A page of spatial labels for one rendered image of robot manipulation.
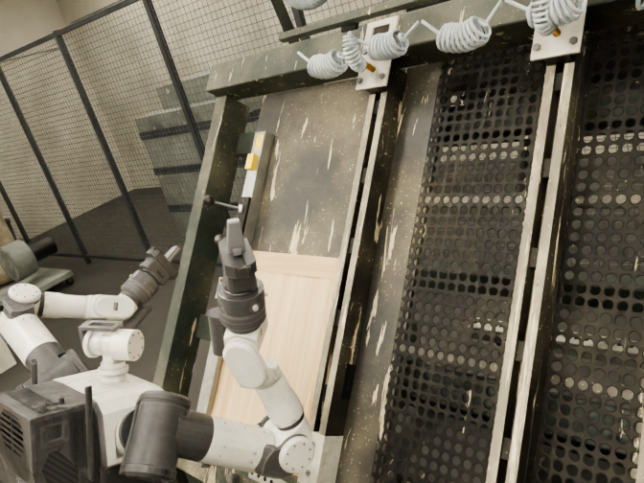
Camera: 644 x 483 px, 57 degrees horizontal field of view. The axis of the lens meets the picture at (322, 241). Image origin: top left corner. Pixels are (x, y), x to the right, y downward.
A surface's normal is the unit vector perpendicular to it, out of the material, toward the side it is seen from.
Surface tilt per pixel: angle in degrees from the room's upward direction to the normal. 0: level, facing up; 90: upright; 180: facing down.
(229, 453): 90
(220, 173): 90
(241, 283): 100
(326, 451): 90
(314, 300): 51
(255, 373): 95
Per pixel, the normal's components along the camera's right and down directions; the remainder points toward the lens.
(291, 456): 0.47, 0.19
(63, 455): 0.72, 0.04
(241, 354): -0.12, 0.47
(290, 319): -0.67, -0.22
